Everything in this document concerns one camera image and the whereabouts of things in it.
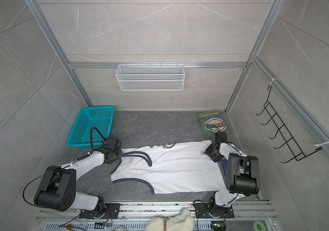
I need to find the white tank top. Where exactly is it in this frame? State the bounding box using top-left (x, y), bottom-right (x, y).
top-left (110, 140), bottom-right (226, 194)

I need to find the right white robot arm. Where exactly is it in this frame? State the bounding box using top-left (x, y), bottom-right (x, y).
top-left (193, 131), bottom-right (260, 219)

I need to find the black wire hook rack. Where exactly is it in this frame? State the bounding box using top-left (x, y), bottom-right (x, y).
top-left (256, 86), bottom-right (322, 164)

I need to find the green tape roll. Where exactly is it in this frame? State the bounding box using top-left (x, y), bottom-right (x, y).
top-left (253, 221), bottom-right (266, 231)

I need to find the white plush toy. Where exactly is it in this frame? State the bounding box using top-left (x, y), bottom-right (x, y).
top-left (145, 208), bottom-right (194, 231)

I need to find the teal plastic basket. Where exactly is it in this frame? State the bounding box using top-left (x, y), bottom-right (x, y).
top-left (66, 106), bottom-right (115, 149)

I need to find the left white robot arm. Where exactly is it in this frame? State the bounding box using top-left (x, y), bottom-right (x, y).
top-left (34, 138), bottom-right (123, 218)

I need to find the blue book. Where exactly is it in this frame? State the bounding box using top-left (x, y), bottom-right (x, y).
top-left (221, 159), bottom-right (228, 175)

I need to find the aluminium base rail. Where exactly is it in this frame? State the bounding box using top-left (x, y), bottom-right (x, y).
top-left (31, 201), bottom-right (281, 231)

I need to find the green tank top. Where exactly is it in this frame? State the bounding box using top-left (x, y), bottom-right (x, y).
top-left (198, 110), bottom-right (230, 138)

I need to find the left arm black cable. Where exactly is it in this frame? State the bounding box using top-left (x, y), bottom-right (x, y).
top-left (89, 126), bottom-right (107, 154)

